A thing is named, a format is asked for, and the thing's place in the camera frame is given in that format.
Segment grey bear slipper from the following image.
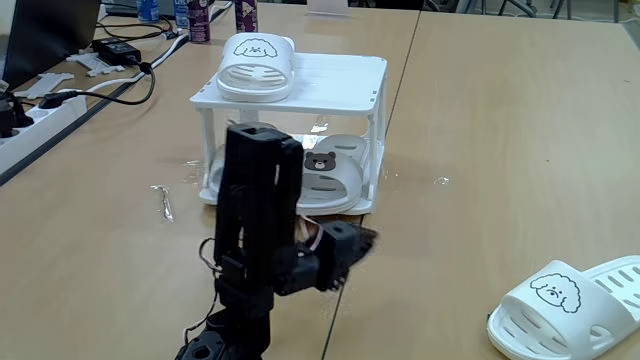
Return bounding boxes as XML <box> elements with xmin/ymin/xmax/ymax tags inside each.
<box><xmin>207</xmin><ymin>144</ymin><xmax>227</xmax><ymax>204</ymax></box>
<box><xmin>294</xmin><ymin>133</ymin><xmax>371</xmax><ymax>215</ymax></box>

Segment blue bottle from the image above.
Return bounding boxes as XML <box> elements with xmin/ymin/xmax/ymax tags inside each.
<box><xmin>136</xmin><ymin>0</ymin><xmax>160</xmax><ymax>24</ymax></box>
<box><xmin>173</xmin><ymin>0</ymin><xmax>190</xmax><ymax>30</ymax></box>

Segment purple drink can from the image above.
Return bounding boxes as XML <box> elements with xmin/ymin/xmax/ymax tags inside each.
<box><xmin>233</xmin><ymin>0</ymin><xmax>260</xmax><ymax>35</ymax></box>
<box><xmin>187</xmin><ymin>0</ymin><xmax>211</xmax><ymax>45</ymax></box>

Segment black plug with cable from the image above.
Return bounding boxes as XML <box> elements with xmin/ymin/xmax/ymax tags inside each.
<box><xmin>38</xmin><ymin>60</ymin><xmax>157</xmax><ymax>110</ymax></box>

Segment dark chair base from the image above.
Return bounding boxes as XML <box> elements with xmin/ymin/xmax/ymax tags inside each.
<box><xmin>422</xmin><ymin>0</ymin><xmax>574</xmax><ymax>21</ymax></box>

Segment white card stand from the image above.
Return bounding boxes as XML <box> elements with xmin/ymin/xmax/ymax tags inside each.
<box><xmin>305</xmin><ymin>0</ymin><xmax>350</xmax><ymax>17</ymax></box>

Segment white plastic bracket piece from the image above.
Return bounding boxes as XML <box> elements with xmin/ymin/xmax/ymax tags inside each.
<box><xmin>65</xmin><ymin>52</ymin><xmax>126</xmax><ymax>78</ymax></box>
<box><xmin>13</xmin><ymin>72</ymin><xmax>75</xmax><ymax>100</ymax></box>

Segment white cable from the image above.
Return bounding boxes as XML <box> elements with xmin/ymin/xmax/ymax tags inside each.
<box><xmin>59</xmin><ymin>32</ymin><xmax>191</xmax><ymax>96</ymax></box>

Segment thin black cables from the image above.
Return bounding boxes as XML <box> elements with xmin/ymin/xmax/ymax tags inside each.
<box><xmin>94</xmin><ymin>19</ymin><xmax>176</xmax><ymax>44</ymax></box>

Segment white dog slipper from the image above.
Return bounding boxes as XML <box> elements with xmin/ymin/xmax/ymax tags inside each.
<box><xmin>215</xmin><ymin>32</ymin><xmax>297</xmax><ymax>104</ymax></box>
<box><xmin>486</xmin><ymin>254</ymin><xmax>640</xmax><ymax>360</ymax></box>

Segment white two-shelf shoe rack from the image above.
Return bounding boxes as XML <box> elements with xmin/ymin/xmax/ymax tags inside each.
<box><xmin>189</xmin><ymin>49</ymin><xmax>389</xmax><ymax>217</ymax></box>

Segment white power strip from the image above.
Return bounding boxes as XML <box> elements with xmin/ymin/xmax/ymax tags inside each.
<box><xmin>0</xmin><ymin>92</ymin><xmax>89</xmax><ymax>174</ymax></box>

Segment black power plug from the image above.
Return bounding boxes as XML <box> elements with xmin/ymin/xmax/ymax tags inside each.
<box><xmin>0</xmin><ymin>91</ymin><xmax>35</xmax><ymax>140</ymax></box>

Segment black power adapter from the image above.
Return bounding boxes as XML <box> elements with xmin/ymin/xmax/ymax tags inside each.
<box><xmin>91</xmin><ymin>38</ymin><xmax>143</xmax><ymax>66</ymax></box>

